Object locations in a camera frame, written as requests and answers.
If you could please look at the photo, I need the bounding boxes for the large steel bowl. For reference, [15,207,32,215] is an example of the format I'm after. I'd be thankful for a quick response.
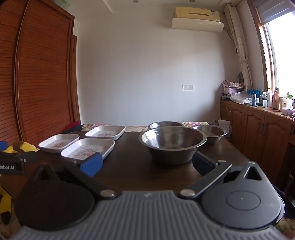
[138,126,207,165]

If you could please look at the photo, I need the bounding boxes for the stack of papers and boxes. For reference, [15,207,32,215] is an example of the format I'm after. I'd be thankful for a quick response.
[222,80,245,101]

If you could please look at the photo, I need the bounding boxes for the white paper bag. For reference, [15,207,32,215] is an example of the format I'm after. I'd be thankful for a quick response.
[218,119,231,137]

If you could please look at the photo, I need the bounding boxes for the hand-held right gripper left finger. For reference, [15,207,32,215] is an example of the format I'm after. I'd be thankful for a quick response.
[28,153,121,200]

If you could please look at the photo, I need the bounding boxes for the patterned beige curtain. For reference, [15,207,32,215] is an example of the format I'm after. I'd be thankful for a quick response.
[227,5,254,91]

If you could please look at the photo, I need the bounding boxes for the wall air conditioner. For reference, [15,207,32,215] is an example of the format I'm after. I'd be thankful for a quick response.
[172,6,224,31]

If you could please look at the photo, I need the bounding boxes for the medium steel bowl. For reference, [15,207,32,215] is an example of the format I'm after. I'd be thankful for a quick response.
[147,121,183,130]

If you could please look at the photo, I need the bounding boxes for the pink jug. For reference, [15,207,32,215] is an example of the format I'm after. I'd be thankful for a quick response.
[273,87,281,110]

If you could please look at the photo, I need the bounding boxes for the floral blanket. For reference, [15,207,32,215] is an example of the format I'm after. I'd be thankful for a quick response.
[81,121,209,132]

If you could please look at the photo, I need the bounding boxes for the grey roller blind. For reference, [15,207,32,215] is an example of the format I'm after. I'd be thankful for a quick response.
[255,0,295,26]

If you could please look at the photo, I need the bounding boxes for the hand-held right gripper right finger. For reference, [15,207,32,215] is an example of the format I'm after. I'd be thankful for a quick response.
[178,152,265,199]

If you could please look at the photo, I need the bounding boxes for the clear plastic bag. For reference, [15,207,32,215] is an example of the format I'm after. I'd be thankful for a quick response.
[230,92,253,106]

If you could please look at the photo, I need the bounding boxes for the small steel bowl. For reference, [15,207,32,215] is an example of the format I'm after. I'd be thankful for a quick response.
[192,125,228,145]

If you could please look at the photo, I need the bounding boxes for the wooden cabinet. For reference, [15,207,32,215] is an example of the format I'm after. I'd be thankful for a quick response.
[219,98,295,185]

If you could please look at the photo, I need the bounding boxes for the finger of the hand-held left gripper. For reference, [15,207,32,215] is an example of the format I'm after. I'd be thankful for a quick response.
[0,151,39,164]

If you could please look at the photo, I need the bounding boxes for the red cloth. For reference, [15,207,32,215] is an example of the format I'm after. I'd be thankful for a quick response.
[63,121,80,133]

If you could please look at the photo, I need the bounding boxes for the wooden louvered wardrobe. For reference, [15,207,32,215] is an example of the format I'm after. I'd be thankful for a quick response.
[0,0,81,148]

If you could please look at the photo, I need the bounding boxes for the white floral rectangular plate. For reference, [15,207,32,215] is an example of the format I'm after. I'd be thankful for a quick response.
[85,126,126,140]
[60,138,115,162]
[38,133,80,154]

